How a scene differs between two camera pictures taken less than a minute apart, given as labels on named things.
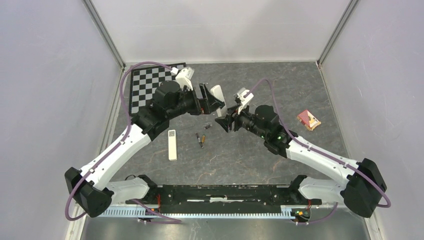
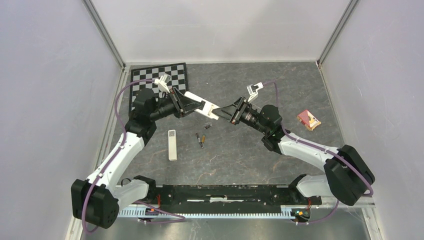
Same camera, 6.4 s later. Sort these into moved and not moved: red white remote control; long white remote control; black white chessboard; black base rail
Moved: red white remote control
Not moved: long white remote control; black white chessboard; black base rail
